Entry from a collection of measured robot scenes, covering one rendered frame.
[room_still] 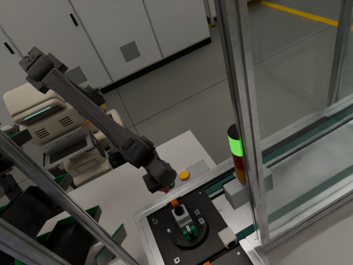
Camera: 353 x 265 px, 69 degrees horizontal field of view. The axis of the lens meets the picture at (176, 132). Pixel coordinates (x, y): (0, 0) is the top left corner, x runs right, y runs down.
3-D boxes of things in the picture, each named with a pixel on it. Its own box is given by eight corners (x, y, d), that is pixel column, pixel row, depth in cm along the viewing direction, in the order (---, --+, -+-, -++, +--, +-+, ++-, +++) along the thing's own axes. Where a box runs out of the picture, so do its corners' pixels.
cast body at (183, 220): (175, 216, 87) (168, 205, 83) (186, 210, 88) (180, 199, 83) (185, 237, 81) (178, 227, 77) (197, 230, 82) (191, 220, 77)
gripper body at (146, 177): (177, 177, 86) (171, 164, 81) (149, 193, 84) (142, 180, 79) (169, 165, 90) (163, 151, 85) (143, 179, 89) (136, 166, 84)
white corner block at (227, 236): (219, 237, 86) (216, 232, 83) (230, 231, 86) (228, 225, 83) (226, 250, 82) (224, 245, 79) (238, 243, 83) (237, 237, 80)
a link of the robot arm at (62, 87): (55, 56, 82) (31, 81, 81) (45, 48, 76) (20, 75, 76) (157, 143, 78) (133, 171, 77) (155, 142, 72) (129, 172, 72)
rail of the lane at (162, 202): (141, 225, 107) (130, 212, 100) (314, 126, 118) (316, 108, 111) (144, 236, 103) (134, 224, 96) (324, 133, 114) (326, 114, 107)
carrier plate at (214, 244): (148, 221, 98) (146, 217, 96) (203, 189, 101) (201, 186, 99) (172, 283, 80) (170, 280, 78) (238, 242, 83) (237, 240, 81)
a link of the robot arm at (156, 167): (141, 132, 75) (121, 155, 75) (163, 152, 68) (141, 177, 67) (162, 150, 84) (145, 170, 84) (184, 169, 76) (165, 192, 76)
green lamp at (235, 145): (226, 146, 58) (222, 131, 55) (245, 135, 59) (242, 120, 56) (239, 160, 55) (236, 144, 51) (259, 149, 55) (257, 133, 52)
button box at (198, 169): (163, 190, 112) (158, 182, 108) (205, 167, 114) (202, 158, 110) (169, 202, 107) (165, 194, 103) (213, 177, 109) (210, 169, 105)
